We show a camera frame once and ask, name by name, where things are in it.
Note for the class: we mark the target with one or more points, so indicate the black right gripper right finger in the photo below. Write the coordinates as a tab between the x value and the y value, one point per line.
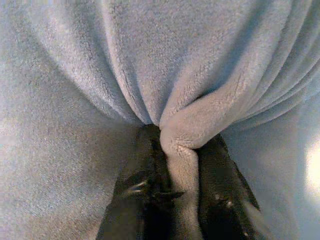
225	212

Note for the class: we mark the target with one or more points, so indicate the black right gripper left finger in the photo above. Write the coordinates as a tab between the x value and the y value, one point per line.
150	212

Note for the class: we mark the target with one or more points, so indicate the grey plush pillow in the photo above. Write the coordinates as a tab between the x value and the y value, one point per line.
75	75

